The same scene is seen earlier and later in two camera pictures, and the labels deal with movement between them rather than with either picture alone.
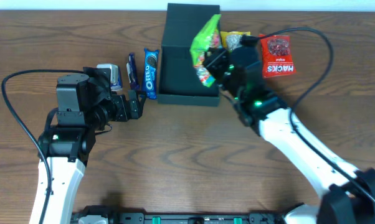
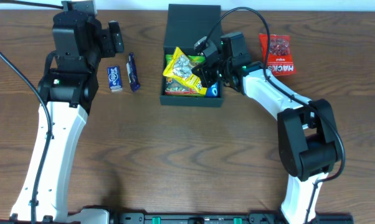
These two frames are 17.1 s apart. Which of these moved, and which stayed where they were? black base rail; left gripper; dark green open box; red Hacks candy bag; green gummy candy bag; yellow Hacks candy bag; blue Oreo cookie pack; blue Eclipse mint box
Moved: left gripper; blue Oreo cookie pack; green gummy candy bag; yellow Hacks candy bag
Stayed: blue Eclipse mint box; black base rail; dark green open box; red Hacks candy bag
